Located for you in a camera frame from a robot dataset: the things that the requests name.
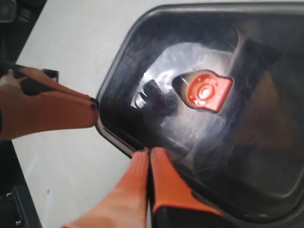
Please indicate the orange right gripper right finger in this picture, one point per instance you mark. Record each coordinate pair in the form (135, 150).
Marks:
(174, 205)

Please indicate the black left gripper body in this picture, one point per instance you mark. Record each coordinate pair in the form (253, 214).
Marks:
(17, 19)

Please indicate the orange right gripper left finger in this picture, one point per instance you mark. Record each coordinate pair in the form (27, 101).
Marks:
(126, 205)

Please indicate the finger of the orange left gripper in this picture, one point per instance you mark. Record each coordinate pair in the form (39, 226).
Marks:
(32, 102)

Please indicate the dark transparent lunch box lid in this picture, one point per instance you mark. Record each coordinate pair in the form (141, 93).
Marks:
(221, 88)

